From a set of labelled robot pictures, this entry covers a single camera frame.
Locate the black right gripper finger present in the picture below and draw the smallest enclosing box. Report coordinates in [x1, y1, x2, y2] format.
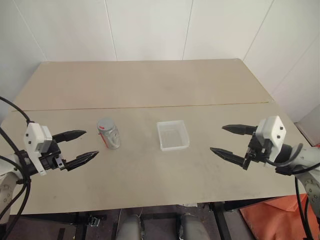
[221, 123, 259, 137]
[209, 147, 251, 171]

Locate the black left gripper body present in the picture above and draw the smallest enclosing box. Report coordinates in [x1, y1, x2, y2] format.
[38, 140, 68, 172]

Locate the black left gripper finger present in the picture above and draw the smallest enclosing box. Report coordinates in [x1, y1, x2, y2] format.
[65, 150, 101, 172]
[52, 129, 88, 145]

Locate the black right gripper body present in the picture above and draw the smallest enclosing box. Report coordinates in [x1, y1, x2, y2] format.
[245, 131, 274, 164]

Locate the clear plastic jar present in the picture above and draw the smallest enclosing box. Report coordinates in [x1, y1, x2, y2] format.
[96, 117, 122, 151]

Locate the translucent white square container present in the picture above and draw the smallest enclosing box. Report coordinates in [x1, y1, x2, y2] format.
[156, 119, 191, 153]

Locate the grey box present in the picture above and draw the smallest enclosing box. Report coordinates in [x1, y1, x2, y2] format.
[293, 115, 320, 148]

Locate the orange cloth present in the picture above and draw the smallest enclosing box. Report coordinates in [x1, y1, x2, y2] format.
[239, 193, 320, 240]

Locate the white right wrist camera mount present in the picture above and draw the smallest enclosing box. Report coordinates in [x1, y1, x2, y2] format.
[254, 115, 287, 163]

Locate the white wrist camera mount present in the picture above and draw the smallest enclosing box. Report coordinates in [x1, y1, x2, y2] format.
[254, 115, 287, 163]
[23, 122, 54, 177]

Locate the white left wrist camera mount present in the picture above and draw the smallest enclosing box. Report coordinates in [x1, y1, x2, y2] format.
[23, 122, 54, 177]

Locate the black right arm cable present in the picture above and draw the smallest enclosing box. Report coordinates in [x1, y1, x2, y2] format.
[263, 143, 320, 240]

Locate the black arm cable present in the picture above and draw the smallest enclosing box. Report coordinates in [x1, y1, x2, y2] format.
[263, 143, 320, 240]
[0, 95, 34, 240]

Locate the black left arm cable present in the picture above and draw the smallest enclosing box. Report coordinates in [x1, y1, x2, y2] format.
[0, 95, 34, 240]

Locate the small black metal bracket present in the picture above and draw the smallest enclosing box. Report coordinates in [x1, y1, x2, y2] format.
[88, 215, 101, 228]

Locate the black metal table frame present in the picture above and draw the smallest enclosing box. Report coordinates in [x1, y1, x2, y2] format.
[56, 199, 252, 240]

